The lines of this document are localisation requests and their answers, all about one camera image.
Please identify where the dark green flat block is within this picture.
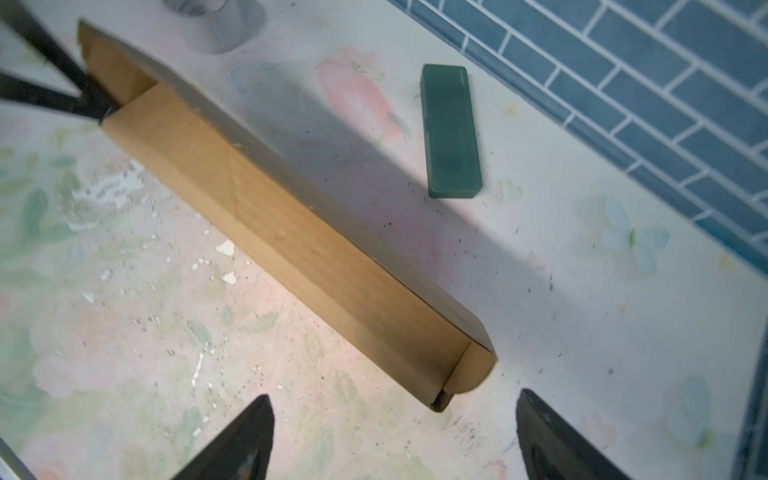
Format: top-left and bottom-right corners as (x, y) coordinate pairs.
(420, 64), (483, 199)

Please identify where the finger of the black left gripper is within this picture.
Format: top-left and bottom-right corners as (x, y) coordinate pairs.
(1, 1), (117, 111)
(1, 73), (108, 119)

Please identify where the brown cardboard box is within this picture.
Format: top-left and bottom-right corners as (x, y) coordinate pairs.
(77, 21), (498, 412)

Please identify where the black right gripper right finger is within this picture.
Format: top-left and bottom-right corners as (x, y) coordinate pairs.
(516, 389), (629, 480)

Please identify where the clear tape roll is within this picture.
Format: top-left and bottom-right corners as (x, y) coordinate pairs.
(161, 0), (267, 55)

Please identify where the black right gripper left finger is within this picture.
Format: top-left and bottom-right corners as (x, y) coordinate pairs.
(173, 394), (275, 480)

